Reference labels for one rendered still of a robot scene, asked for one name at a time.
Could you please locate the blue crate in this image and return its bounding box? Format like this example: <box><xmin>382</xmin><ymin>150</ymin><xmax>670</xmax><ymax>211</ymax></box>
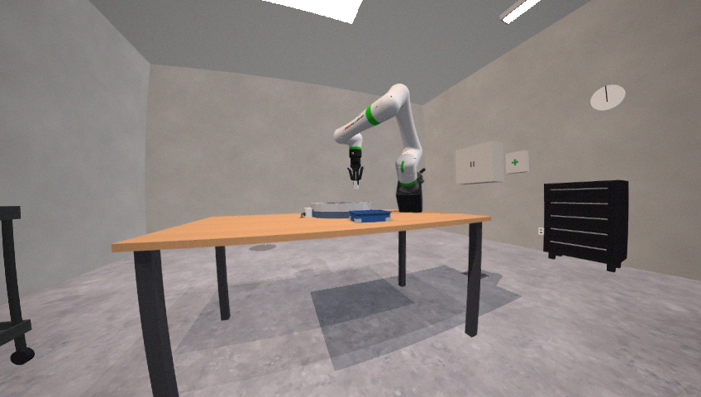
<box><xmin>349</xmin><ymin>210</ymin><xmax>391</xmax><ymax>223</ymax></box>

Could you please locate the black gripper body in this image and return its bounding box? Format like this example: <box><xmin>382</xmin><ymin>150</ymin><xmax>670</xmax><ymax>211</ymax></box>
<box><xmin>350</xmin><ymin>157</ymin><xmax>361</xmax><ymax>170</ymax></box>

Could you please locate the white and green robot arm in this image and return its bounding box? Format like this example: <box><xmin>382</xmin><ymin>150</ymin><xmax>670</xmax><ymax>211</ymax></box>
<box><xmin>334</xmin><ymin>84</ymin><xmax>426</xmax><ymax>194</ymax></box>

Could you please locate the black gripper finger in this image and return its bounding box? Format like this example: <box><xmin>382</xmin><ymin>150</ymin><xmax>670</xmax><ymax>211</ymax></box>
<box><xmin>355</xmin><ymin>165</ymin><xmax>364</xmax><ymax>189</ymax></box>
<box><xmin>347</xmin><ymin>166</ymin><xmax>356</xmax><ymax>189</ymax></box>

